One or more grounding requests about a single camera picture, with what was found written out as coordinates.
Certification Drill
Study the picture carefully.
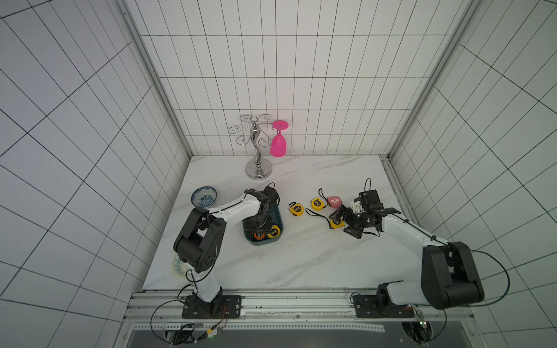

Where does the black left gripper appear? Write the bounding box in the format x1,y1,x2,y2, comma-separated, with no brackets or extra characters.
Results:
244,212,271,236

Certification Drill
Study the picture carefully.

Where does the yellow tape measure with strap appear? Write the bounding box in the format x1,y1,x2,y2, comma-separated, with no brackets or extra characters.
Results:
305,208,345,229

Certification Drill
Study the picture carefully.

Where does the pink tape measure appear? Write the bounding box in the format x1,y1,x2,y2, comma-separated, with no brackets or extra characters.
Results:
327,196,342,209

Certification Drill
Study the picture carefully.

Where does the yellow 3m tape measure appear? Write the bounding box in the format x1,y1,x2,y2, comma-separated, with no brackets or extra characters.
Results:
310,188,329,210

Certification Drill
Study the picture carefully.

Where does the small yellow 2m tape measure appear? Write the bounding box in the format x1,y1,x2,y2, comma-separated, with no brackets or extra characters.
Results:
289,202,305,217

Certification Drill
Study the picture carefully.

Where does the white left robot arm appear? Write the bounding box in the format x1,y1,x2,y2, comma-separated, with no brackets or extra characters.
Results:
173,185,284,307

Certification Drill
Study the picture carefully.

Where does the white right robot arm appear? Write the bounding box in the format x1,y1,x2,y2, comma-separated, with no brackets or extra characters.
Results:
329,204,484,310

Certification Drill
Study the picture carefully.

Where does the dark teal storage box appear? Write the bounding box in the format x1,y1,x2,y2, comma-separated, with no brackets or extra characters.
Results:
242,204,284,246

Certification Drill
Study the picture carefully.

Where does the yellow black tape measure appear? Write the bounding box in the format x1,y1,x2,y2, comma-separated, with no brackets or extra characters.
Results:
267,225,281,239

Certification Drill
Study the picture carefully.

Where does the chrome glass holder stand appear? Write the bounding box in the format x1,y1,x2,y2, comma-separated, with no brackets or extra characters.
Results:
229,114,272,181

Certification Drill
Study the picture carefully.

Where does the blue floral ceramic bowl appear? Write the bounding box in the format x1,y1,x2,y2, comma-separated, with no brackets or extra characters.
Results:
191,186,218,209

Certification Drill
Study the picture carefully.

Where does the pink plastic wine glass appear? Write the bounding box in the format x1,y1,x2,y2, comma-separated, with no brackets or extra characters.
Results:
270,120,290,158

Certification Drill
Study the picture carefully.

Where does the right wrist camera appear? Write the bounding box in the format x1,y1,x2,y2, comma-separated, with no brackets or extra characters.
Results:
353,190,384,212

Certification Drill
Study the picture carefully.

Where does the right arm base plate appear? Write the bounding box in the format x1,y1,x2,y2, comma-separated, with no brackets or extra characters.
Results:
350,284,415,319

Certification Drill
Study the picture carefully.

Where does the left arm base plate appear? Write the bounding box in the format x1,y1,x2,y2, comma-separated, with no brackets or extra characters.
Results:
181,295,243,319

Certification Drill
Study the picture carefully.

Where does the aluminium mounting rail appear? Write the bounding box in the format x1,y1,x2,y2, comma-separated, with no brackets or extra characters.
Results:
123,289,474,334

